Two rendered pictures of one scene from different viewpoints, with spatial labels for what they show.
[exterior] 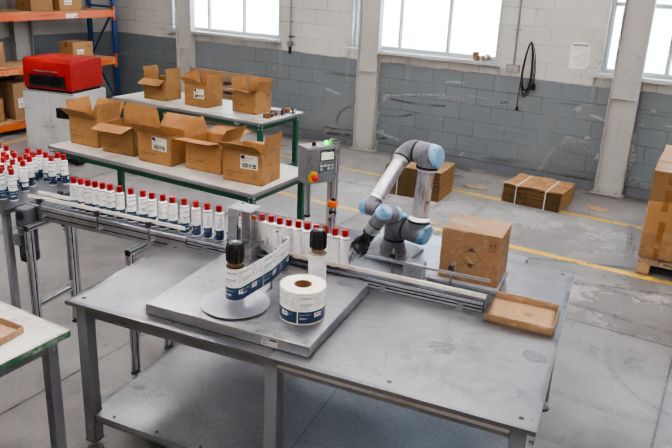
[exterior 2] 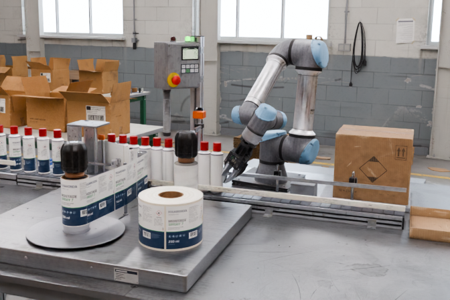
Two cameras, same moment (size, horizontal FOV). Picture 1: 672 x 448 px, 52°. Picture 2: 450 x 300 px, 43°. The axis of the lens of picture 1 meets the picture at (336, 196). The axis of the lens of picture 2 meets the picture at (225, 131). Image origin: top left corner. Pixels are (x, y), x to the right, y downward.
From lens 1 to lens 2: 1.22 m
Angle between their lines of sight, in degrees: 9
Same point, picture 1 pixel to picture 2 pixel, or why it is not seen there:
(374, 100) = (216, 86)
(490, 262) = (398, 172)
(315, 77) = not seen: hidden behind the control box
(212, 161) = (55, 118)
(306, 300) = (177, 213)
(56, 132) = not seen: outside the picture
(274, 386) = not seen: outside the picture
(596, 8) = not seen: outside the picture
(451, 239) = (347, 148)
